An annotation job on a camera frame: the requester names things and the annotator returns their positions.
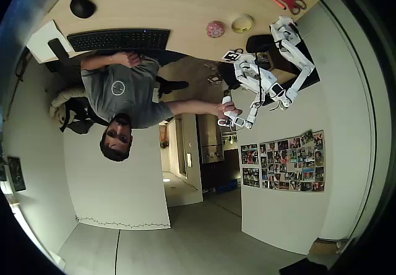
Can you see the blue crate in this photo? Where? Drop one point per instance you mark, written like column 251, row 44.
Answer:
column 229, row 185

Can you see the dark framed picture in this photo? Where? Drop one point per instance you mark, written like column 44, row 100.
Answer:
column 17, row 173

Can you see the black keyboard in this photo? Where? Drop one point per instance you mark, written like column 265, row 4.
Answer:
column 119, row 38

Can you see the white jacket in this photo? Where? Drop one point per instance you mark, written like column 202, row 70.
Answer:
column 63, row 101

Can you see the white paper sheet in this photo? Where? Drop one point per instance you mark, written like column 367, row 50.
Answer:
column 41, row 41

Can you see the man in grey shirt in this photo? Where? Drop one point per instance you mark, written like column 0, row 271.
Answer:
column 123, row 95

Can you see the white leader arm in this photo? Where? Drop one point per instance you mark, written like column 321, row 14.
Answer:
column 247, row 69

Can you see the large photo collage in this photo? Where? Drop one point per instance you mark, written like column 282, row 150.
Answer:
column 292, row 160

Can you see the black computer mouse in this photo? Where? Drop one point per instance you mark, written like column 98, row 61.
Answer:
column 82, row 5

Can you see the person's right forearm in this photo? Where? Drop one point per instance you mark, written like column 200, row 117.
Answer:
column 191, row 106

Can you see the black phone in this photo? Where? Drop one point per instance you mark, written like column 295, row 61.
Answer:
column 57, row 49

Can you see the small photo sheet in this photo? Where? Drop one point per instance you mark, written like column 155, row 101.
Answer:
column 251, row 177
column 249, row 154

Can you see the person's right hand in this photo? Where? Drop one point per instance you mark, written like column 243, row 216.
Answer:
column 227, row 111

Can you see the cardboard box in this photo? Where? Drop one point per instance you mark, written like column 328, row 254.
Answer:
column 325, row 245

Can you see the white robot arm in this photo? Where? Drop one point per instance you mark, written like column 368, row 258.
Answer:
column 298, row 56

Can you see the black and white marker cube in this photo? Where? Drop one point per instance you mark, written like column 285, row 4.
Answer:
column 231, row 55

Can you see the orange pen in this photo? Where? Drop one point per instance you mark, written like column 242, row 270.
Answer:
column 277, row 2

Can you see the person's left hand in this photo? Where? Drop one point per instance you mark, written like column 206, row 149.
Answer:
column 132, row 59

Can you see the red mandala patterned disc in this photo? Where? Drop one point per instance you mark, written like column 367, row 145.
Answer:
column 215, row 29

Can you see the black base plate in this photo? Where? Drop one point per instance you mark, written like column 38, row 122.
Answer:
column 261, row 44

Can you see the person's left forearm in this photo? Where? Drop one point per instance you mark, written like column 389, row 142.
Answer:
column 102, row 61

